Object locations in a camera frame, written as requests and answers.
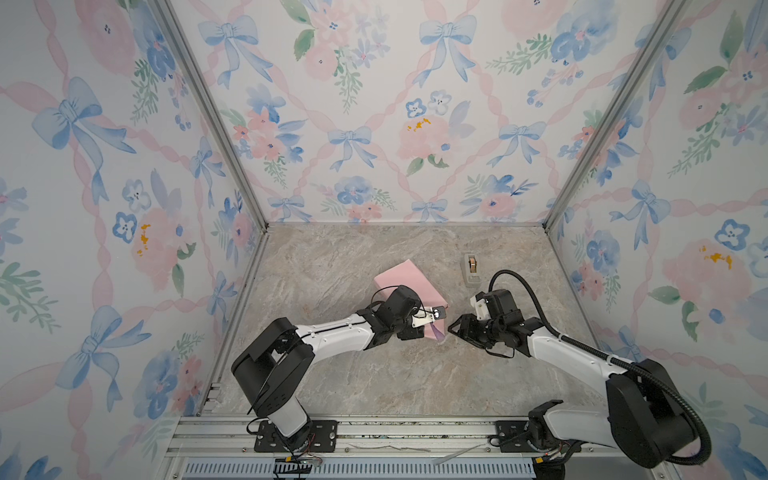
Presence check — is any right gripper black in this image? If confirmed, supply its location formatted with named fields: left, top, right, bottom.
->
left=446, top=314, right=504, bottom=348

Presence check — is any purple pink wrapping paper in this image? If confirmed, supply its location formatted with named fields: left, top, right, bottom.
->
left=374, top=260, right=449, bottom=309

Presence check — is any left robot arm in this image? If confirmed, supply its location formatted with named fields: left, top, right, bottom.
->
left=231, top=285, right=446, bottom=452

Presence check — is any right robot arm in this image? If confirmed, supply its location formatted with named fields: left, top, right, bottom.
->
left=448, top=314, right=713, bottom=468

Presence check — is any grey tape dispenser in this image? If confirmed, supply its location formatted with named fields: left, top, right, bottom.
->
left=462, top=254, right=482, bottom=286

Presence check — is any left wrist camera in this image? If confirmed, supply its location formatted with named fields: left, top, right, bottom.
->
left=411, top=306, right=446, bottom=330

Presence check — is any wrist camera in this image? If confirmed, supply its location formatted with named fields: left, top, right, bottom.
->
left=470, top=289, right=523, bottom=323
left=411, top=306, right=446, bottom=330

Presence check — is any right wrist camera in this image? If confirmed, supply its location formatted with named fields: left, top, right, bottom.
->
left=470, top=289, right=523, bottom=323

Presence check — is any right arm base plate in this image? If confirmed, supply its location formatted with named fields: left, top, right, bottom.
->
left=488, top=419, right=576, bottom=456

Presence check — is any vented cable duct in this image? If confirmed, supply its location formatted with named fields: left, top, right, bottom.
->
left=179, top=458, right=537, bottom=479

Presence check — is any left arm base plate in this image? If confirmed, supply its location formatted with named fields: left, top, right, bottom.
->
left=253, top=420, right=339, bottom=455

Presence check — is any aluminium frame rail front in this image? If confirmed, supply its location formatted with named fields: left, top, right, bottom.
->
left=161, top=413, right=667, bottom=460

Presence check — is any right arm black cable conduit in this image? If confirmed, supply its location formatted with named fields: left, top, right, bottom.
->
left=487, top=269, right=713, bottom=467

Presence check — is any right aluminium corner post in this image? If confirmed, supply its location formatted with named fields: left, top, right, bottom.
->
left=543, top=0, right=689, bottom=234

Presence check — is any aluminium corner post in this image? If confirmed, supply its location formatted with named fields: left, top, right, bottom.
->
left=543, top=0, right=689, bottom=234
left=148, top=0, right=268, bottom=234

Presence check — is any left aluminium corner post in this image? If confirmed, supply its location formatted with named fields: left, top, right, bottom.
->
left=148, top=0, right=268, bottom=234

